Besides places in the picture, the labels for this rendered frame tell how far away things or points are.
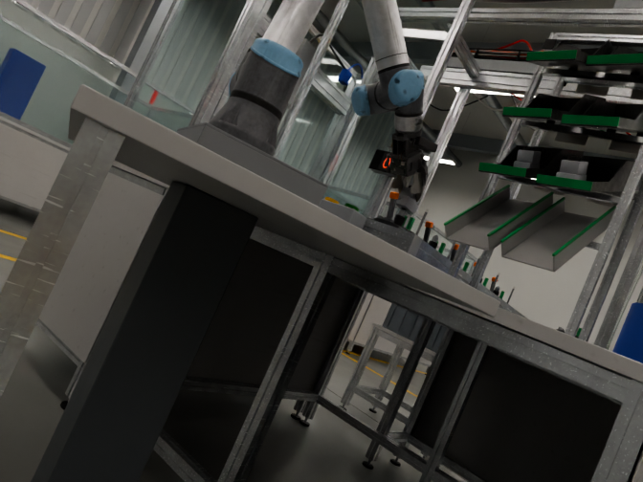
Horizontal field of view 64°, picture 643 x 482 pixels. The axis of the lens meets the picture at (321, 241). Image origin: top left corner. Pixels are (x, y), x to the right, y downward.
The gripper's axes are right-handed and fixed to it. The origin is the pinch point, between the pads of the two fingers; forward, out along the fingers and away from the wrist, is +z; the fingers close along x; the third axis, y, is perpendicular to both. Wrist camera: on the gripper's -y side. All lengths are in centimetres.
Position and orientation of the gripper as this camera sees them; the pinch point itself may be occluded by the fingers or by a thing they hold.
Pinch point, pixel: (410, 194)
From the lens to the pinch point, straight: 153.2
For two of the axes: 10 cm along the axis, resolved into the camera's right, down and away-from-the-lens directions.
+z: 0.6, 8.8, 4.8
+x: 7.3, 2.9, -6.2
